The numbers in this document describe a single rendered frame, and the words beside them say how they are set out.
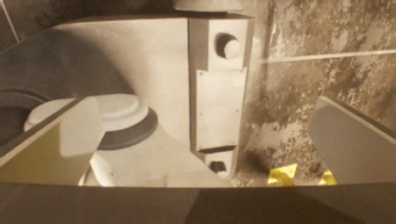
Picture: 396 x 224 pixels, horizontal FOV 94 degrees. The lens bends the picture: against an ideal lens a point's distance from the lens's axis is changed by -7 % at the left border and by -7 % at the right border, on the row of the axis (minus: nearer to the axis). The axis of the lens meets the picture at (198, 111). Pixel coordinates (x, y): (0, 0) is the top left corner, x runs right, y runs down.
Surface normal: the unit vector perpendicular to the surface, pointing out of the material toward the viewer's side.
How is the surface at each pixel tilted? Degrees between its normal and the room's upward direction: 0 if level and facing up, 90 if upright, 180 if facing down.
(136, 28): 0
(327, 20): 0
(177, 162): 90
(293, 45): 0
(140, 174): 90
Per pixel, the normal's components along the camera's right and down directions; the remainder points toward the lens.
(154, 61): 0.20, 0.50
